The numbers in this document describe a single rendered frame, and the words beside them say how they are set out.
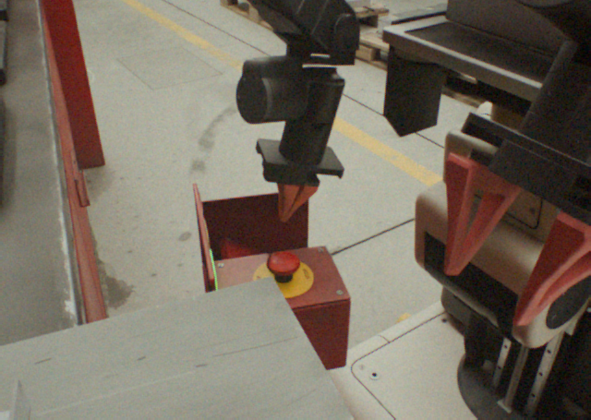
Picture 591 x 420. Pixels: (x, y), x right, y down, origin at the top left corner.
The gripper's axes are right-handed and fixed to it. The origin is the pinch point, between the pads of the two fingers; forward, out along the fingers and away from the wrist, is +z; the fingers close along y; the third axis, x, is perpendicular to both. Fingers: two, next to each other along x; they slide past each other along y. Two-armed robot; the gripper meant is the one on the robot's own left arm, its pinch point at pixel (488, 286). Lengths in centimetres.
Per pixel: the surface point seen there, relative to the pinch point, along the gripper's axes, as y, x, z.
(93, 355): -7.7, -19.9, 9.7
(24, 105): -76, -7, 17
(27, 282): -32.6, -15.1, 21.3
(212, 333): -5.6, -14.6, 7.0
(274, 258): -29.5, 10.7, 15.5
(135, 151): -216, 84, 69
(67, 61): -212, 43, 36
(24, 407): -5.4, -23.7, 10.6
